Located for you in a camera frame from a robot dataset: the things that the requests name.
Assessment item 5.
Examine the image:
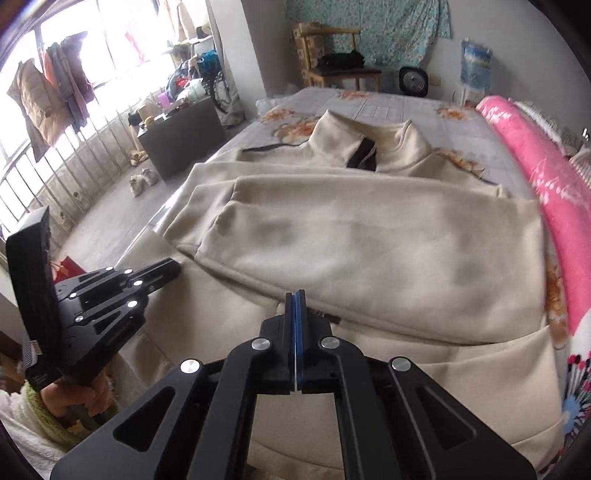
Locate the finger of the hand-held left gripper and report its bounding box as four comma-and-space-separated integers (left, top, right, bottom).
55, 258, 182, 302
69, 287, 160, 327

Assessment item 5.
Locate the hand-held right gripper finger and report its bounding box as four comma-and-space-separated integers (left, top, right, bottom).
296, 290, 537, 480
50, 291, 297, 480

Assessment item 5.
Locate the cream zip jacket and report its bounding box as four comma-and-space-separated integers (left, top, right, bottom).
111, 109, 566, 480

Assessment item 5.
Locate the person's left forearm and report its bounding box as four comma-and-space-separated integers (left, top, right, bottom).
0, 383, 121, 480

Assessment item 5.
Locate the person's left hand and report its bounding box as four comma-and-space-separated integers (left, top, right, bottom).
41, 369, 116, 425

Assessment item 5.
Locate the red bag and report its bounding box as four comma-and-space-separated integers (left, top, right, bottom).
51, 257, 86, 282

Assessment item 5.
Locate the metal window railing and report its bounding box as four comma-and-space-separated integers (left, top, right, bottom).
0, 69, 185, 241

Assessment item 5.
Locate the dark cabinet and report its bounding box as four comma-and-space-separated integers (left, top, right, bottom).
137, 99, 228, 182

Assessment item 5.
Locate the brown hanging jacket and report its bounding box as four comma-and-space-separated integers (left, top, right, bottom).
7, 58, 70, 148

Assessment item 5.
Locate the black bicycle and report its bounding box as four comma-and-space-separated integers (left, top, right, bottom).
210, 69, 234, 114

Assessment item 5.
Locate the red hanging garment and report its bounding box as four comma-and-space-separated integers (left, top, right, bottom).
122, 21, 148, 61

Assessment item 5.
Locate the floral bed sheet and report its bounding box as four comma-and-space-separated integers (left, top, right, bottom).
203, 88, 575, 352

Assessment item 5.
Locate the beige hanging garment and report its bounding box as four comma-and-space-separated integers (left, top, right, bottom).
164, 0, 199, 42

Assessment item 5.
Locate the wooden chair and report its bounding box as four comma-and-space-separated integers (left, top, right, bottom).
293, 22, 383, 92

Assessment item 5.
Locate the black cloth bundle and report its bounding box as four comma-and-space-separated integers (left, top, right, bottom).
318, 52, 365, 71

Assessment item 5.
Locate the black round fan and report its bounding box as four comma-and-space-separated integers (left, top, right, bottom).
398, 66, 428, 96

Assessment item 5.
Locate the pink floral blanket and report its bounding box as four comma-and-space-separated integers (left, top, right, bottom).
475, 95, 591, 335

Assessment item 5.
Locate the white water dispenser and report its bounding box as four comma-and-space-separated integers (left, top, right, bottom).
455, 83, 485, 108

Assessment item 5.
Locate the lace trimmed pillow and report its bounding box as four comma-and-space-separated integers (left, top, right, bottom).
512, 99, 583, 158

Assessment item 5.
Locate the teal floral wall cloth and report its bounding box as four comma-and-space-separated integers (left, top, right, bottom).
286, 0, 451, 68

